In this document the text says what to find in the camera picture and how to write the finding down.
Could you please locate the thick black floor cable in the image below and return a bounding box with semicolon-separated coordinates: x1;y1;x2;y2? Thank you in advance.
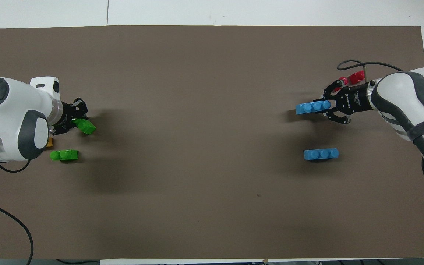
0;198;34;265

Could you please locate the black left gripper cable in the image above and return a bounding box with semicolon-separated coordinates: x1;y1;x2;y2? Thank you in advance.
0;160;31;173

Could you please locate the brown table mat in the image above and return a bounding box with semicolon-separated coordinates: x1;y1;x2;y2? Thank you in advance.
0;25;424;260

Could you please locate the black cable at table edge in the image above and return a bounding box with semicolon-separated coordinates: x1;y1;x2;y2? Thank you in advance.
56;259;100;265

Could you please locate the green two-stud toy block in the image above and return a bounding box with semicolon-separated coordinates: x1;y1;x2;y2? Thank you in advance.
73;119;97;135
50;149;79;162

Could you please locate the blue three-stud toy block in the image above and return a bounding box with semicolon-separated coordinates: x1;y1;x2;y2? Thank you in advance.
296;100;332;115
304;148;339;161

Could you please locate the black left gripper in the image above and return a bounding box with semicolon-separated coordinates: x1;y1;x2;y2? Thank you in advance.
52;98;89;136

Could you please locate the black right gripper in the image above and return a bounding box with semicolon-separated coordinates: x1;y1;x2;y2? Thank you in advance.
322;79;375;125

